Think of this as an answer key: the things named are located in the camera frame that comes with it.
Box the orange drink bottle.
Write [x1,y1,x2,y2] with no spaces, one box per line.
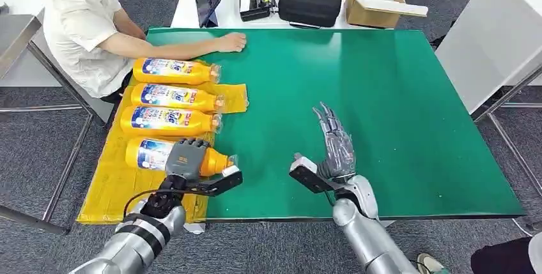
[125,137,239,178]
[130,82,225,113]
[132,57,222,86]
[120,105,222,137]

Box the black tablet on stand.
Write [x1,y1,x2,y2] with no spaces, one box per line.
[195,0,222,29]

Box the brown cardboard box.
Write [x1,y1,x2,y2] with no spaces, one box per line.
[345,0,407,29]

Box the black label printer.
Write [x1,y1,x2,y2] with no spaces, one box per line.
[238,0,278,22]

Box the black carrying case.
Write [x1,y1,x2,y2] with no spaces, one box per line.
[278,0,343,28]

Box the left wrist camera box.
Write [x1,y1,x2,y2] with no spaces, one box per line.
[192,165,244,198]

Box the yellow sheet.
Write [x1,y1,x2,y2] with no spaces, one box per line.
[76,76,249,225]

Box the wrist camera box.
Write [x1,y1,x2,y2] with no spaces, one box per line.
[289,156,336,195]
[192,165,244,198]

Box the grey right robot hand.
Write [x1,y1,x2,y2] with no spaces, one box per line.
[312,102,357,182]

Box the person's hand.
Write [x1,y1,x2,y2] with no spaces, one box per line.
[215,32,248,54]

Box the white flat board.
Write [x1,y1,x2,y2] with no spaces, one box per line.
[353,0,430,18]

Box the black rounded object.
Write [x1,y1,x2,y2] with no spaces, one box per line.
[470,236,542,274]

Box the green table mat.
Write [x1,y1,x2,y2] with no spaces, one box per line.
[146,27,526,221]

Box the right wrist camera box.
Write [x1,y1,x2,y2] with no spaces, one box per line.
[289,156,336,195]

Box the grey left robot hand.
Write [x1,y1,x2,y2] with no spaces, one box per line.
[165,137,212,182]

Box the person's shoe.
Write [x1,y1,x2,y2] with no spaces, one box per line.
[417,253,452,274]

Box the seated person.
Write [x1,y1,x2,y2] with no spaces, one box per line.
[42,0,248,105]

